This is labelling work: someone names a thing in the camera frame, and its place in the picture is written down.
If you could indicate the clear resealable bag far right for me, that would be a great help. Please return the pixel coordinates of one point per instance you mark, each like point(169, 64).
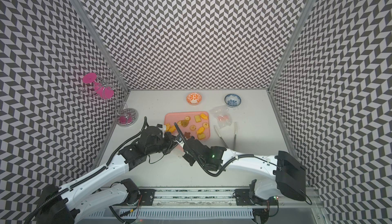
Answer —
point(222, 115)

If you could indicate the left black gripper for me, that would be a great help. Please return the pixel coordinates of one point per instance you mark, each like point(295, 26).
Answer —
point(172, 144)

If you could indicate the square yellow cracker bottom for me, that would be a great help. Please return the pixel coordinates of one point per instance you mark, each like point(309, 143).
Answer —
point(201, 136)

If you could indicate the blue patterned small bowl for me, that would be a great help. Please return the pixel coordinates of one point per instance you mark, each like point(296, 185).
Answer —
point(232, 100)

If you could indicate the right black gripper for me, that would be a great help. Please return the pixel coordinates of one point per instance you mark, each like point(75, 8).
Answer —
point(187, 157)

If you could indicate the round glass dish pink item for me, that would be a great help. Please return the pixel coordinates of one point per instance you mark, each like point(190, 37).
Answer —
point(127, 117)

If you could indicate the rectangular yellow biscuit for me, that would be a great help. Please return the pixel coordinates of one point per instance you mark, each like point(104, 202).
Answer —
point(197, 118)

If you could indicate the brown star cookie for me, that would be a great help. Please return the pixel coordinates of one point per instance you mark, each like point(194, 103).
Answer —
point(187, 135)

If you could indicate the brown heart cookie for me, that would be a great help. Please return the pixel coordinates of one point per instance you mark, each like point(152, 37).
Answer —
point(184, 123)

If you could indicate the wire rack with pink discs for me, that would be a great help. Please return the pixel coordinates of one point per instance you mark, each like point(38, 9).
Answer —
point(103, 86)

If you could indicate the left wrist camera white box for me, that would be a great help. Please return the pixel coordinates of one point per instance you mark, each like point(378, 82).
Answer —
point(164, 128)

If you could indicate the pink plastic tray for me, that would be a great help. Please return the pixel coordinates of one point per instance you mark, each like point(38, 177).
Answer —
point(177, 117)

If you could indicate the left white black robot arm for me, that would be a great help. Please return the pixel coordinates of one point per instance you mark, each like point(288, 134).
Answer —
point(73, 201)

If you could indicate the yellow duck cookie right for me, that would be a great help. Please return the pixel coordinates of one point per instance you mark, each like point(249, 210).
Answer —
point(171, 129)

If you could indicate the orange patterned small bowl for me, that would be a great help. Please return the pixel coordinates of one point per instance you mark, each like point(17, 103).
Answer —
point(194, 98)

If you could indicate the aluminium front rail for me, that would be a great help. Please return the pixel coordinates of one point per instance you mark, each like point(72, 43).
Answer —
point(219, 197)

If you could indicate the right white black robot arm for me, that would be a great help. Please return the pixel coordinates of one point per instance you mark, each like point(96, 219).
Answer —
point(282, 174)

